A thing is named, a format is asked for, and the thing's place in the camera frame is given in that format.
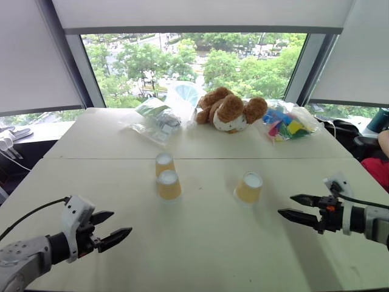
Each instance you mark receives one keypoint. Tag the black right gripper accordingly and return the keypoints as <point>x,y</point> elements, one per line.
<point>331,217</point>

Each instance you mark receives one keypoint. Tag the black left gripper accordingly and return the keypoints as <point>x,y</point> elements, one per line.
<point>86,235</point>

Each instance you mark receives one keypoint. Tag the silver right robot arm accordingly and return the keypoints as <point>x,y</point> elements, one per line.
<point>377,220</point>

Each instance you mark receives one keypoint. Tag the yellow paper cup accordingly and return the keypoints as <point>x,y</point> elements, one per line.
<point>168,187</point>
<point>164,164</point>
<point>249,190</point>

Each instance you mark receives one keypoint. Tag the person in red clothing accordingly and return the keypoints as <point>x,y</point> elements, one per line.
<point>378,171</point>

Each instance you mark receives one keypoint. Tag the plastic bag of colourful blocks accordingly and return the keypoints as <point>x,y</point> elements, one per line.
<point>288,124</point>

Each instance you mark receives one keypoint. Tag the black bag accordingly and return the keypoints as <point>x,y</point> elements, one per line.
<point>343,130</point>

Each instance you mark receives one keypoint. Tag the dark side desk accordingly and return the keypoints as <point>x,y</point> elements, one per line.
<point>27,158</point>

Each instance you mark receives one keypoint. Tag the dark green tumbler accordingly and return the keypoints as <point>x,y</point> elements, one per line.
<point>378,120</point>

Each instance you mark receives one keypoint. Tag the plastic bag with green packets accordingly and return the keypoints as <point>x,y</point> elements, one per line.
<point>156,121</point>

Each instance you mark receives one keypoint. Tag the brown teddy bear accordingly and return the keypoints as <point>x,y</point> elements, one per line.
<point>231,109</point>

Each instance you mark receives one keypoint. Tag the white slipper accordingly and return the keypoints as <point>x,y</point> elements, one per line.
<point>21,133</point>

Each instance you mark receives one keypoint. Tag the white plug adapter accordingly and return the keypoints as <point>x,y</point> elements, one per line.
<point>7,144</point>

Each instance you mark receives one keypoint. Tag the grey window pillar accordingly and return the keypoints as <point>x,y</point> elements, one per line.
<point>307,70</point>
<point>79,61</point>

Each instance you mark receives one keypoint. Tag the clear plastic bag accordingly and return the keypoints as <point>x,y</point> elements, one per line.
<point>182,100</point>

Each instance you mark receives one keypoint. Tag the white roller blind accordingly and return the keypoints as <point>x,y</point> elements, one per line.
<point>355,61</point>
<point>200,15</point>
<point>33,54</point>

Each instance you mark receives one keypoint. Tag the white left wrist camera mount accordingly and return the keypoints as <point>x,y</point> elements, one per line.
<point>74,210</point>

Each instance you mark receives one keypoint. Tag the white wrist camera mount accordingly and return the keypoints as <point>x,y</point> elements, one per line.
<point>342,180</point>
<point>74,210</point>

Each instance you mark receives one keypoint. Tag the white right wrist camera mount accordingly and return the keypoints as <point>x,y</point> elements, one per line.
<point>342,180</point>

